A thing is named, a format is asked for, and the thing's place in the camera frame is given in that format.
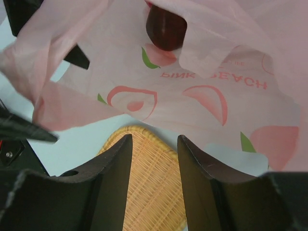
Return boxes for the woven bamboo tray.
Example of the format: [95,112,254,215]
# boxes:
[99,125,186,231]

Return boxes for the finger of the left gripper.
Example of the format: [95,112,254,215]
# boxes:
[0,109,58,142]

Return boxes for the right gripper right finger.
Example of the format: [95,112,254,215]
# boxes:
[177,135,308,231]

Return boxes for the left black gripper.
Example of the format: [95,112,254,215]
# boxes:
[0,0,90,174]

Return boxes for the pink plastic bag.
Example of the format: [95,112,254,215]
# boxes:
[0,0,308,171]

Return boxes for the red fake fruit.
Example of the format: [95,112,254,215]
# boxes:
[146,5,187,51]

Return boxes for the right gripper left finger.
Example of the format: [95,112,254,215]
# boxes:
[0,134,133,231]

